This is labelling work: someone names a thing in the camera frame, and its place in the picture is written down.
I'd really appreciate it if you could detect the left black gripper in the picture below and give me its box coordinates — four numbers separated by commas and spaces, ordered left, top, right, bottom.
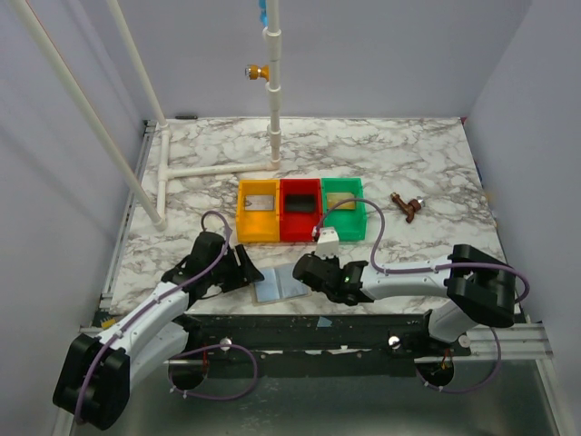
207, 244, 264, 293

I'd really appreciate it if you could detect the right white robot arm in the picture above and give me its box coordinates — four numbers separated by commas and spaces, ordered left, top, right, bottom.
292, 244, 517, 356

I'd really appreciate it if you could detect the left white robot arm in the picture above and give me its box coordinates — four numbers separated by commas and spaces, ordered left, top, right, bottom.
53, 231, 264, 430

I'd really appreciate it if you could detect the silver card in yellow bin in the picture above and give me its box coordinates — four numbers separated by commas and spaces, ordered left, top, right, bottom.
244, 194, 275, 212

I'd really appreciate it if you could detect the black card in red bin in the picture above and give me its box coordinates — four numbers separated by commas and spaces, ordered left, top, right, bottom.
283, 193, 317, 213

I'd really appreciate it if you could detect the yellow plastic bin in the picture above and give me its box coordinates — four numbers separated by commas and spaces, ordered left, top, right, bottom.
235, 179, 280, 243

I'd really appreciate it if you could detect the green plastic bin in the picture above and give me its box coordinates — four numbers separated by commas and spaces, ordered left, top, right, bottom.
321, 178, 367, 242

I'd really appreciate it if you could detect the red plastic bin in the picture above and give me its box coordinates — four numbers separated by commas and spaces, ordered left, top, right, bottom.
280, 178, 322, 243

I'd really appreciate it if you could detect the brown brass faucet valve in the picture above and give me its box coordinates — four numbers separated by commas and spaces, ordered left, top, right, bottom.
390, 193, 425, 223

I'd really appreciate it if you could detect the orange nozzle on pipe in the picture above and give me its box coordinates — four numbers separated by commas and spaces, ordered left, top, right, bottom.
245, 64, 270, 82

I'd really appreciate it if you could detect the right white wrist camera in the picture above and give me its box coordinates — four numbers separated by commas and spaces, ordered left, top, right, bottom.
314, 227, 340, 260

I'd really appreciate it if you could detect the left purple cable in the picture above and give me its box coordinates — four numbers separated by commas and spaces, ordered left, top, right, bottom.
74, 210, 260, 426

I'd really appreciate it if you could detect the black mounting rail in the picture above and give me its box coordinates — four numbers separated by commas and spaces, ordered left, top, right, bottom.
135, 312, 532, 378

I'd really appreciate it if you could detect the white PVC pipe frame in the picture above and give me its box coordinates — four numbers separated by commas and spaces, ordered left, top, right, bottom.
9, 1, 282, 232

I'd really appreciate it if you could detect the aluminium extrusion frame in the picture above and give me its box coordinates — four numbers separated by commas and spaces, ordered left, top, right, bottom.
467, 323, 554, 361

